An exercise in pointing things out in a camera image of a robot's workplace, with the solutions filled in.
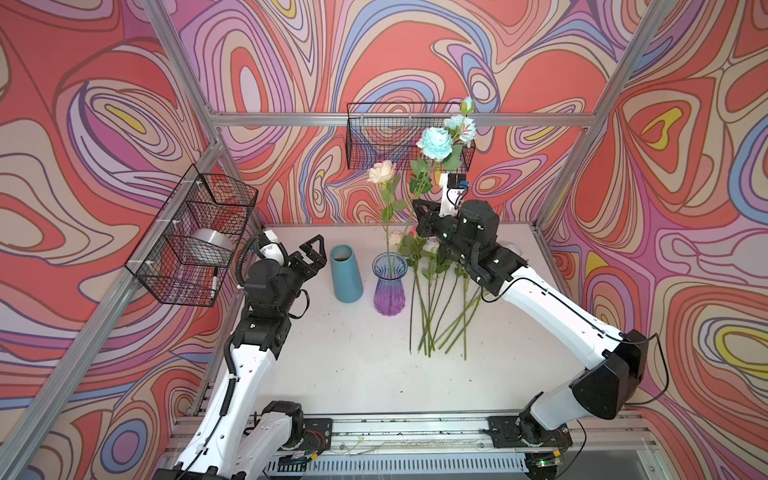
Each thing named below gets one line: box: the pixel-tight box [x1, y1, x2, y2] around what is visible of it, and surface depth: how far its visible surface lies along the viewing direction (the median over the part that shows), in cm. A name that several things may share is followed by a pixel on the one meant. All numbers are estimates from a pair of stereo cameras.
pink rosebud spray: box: [419, 248, 468, 360], surface depth 97 cm
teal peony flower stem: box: [404, 97, 477, 240], surface depth 61 cm
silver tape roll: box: [188, 228, 235, 260], surface depth 73 cm
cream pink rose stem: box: [367, 160, 409, 276], surface depth 77 cm
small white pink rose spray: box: [422, 238, 443, 357], surface depth 97 cm
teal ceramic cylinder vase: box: [330, 244, 364, 303], surface depth 89 cm
